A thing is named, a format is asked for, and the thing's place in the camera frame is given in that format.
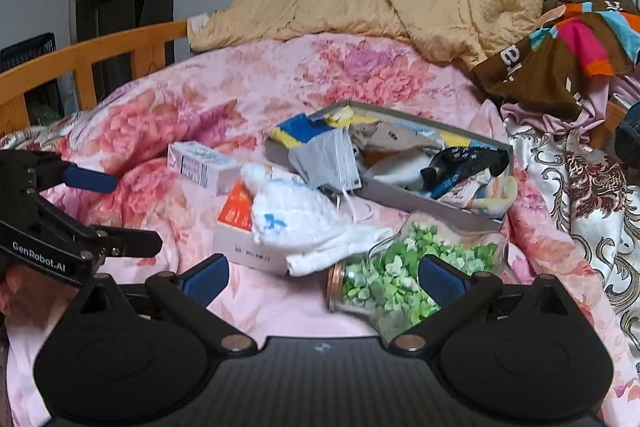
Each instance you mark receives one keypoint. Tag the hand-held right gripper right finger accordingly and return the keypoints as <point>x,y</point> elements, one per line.
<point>440,282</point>

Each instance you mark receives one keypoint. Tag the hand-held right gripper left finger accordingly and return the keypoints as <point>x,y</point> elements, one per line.
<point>207,279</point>

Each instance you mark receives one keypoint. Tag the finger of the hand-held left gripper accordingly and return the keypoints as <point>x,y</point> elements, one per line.
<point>135,243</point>
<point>92,179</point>

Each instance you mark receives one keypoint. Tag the grey cardboard box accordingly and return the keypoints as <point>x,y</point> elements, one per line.
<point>425,207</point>

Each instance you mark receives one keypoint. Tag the black patterned sock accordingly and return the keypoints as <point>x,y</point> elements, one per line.
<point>465,159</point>

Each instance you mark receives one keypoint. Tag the person's left hand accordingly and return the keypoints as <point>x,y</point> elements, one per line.
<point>35,297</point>

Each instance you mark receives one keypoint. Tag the orange and white box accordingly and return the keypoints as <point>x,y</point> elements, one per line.
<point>235,252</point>

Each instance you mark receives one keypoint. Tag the jar of green paper stars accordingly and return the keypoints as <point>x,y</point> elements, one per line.
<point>390,277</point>

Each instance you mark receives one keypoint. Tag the orange striped sock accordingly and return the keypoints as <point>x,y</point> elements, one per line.
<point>495,197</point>

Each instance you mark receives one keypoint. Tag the white medicine box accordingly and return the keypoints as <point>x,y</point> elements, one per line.
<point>200,164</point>

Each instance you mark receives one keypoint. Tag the white knit sock blue mark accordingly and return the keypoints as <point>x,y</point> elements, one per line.
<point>290,207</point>

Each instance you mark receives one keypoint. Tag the smooth white sock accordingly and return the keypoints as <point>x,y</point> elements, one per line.
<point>400,172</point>

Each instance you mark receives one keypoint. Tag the yellow green cloth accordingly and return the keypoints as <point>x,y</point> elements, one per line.
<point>454,140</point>

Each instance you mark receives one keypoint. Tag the black plastic crate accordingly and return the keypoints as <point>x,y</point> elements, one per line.
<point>25,52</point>

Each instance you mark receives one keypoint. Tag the beige sock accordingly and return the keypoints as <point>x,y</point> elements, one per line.
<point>385,137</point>

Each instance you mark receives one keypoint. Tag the dark wooden door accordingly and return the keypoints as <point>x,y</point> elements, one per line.
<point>125,17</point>

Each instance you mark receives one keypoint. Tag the grey face mask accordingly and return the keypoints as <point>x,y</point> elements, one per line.
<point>320,157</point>

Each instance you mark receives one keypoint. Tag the cream damask blanket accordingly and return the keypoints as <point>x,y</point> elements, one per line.
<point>590,207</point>

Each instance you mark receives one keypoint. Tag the yellow and blue cloth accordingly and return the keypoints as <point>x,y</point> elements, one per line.
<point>295,132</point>

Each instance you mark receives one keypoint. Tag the lilac cloth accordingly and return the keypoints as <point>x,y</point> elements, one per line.
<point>590,117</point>

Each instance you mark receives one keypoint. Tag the pink floral blanket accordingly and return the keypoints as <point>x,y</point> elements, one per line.
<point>300,72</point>

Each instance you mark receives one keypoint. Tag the brown multicoloured striped garment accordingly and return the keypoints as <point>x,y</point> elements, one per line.
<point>540,67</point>

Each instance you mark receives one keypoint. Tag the blue jeans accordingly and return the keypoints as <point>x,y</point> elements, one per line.
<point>630,132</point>

